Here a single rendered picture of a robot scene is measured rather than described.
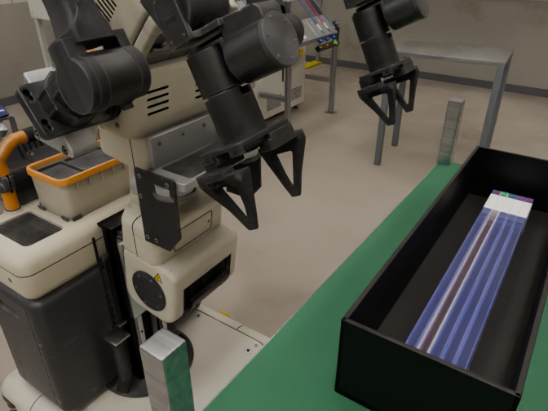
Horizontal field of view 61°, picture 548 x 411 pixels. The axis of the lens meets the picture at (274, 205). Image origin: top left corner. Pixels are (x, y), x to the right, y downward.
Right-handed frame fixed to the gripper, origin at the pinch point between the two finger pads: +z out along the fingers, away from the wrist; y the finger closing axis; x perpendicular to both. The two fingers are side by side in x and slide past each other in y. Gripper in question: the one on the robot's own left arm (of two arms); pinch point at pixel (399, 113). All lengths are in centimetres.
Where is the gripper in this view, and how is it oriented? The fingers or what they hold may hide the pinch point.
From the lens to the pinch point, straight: 92.7
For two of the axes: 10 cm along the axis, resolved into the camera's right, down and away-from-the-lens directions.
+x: -7.5, 1.4, 6.5
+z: 3.6, 9.1, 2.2
